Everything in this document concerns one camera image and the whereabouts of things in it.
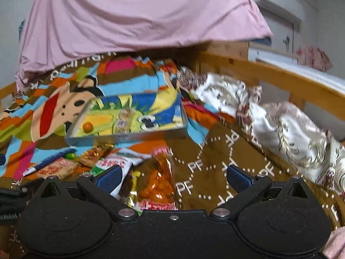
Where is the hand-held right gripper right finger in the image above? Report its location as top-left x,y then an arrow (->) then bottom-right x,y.
209,164 -> 311,220

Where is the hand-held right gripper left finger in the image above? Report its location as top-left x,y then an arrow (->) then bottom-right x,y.
39,164 -> 139,220

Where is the white and green snack packet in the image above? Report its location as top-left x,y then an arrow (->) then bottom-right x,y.
90,148 -> 153,199

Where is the blue and silver pen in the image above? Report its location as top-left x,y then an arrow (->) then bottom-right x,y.
23,149 -> 77,177

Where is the colourful printed tin box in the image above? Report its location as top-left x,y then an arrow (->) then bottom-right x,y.
65,91 -> 188,147

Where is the yellow foil snack packet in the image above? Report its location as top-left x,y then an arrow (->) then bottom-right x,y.
122,169 -> 142,209

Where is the colourful printed blanket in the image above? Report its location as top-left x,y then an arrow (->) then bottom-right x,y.
0,51 -> 341,259

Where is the gold orange snack packet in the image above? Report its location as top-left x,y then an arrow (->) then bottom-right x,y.
77,143 -> 115,168

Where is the orange clear snack packet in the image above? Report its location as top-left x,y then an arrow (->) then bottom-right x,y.
137,147 -> 180,211

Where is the red and white cracker packet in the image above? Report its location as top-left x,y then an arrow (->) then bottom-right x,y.
34,156 -> 78,181

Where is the white floral quilt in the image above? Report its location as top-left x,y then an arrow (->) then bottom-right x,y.
176,66 -> 345,195

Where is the white mattress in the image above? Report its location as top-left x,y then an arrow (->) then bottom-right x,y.
248,46 -> 345,87

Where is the pink floral cloth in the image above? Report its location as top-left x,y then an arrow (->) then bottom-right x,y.
295,45 -> 333,72

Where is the white wardrobe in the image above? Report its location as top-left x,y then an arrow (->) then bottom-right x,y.
265,16 -> 297,57

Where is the pink bed sheet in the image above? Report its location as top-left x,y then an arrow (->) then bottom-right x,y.
15,0 -> 274,92

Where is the wooden bed frame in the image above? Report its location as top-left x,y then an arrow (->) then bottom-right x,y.
0,51 -> 345,126

